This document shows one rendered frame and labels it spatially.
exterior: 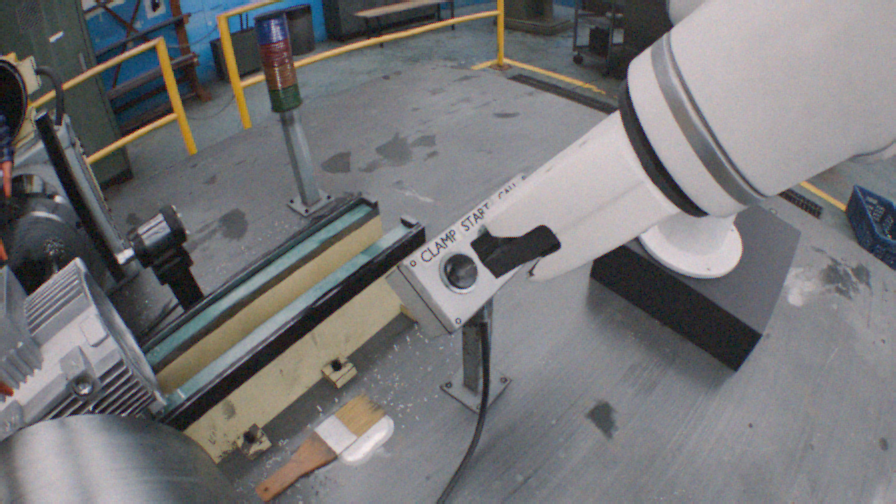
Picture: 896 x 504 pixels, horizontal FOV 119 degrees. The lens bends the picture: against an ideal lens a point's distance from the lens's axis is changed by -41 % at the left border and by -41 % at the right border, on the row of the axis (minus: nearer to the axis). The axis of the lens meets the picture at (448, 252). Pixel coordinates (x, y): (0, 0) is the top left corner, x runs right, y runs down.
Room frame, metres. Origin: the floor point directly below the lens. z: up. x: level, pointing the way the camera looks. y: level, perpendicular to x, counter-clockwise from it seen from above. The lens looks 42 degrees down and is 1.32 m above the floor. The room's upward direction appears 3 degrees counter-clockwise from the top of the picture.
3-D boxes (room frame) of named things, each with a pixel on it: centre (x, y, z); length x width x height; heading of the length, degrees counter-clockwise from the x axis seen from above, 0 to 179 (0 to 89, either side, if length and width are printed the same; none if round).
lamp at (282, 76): (0.77, 0.29, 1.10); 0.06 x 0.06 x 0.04
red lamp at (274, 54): (0.77, 0.29, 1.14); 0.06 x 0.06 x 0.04
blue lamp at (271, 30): (0.77, 0.29, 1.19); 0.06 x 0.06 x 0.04
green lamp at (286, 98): (0.77, 0.29, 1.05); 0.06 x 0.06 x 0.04
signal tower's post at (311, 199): (0.77, 0.29, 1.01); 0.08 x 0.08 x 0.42; 47
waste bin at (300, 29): (5.36, 1.66, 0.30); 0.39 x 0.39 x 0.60
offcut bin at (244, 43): (4.76, 2.26, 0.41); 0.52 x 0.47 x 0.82; 130
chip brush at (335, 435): (0.22, 0.18, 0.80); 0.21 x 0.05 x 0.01; 136
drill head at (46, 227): (0.39, 0.68, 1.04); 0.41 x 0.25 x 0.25; 47
